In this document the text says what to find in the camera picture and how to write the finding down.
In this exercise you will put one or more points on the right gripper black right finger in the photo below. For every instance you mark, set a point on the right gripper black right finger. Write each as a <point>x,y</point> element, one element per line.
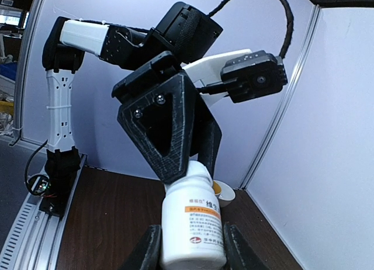
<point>240,255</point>

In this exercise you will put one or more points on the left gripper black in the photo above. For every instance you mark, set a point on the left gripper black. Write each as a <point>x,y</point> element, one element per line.
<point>156,112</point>

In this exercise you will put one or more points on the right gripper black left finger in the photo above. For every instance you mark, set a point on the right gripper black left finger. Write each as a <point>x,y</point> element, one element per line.
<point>146,254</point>

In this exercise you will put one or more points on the small white pill bottle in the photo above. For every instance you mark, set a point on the small white pill bottle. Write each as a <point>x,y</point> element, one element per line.
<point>192,233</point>

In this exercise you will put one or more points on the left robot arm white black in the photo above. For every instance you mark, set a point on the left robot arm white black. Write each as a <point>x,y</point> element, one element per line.
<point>185,31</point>

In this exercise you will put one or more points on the floral mug with orange liquid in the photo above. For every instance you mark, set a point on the floral mug with orange liquid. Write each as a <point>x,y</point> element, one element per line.
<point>224,192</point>

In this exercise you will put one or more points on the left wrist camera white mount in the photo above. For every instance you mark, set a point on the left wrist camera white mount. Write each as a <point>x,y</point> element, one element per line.
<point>241,75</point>

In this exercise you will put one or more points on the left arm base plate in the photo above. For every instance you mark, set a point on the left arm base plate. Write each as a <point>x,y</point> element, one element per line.
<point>54,192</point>

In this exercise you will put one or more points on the front aluminium rail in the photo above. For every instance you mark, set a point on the front aluminium rail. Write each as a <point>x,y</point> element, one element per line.
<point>34,239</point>

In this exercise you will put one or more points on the left aluminium frame post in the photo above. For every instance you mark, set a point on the left aluminium frame post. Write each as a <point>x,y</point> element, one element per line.
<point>285,100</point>

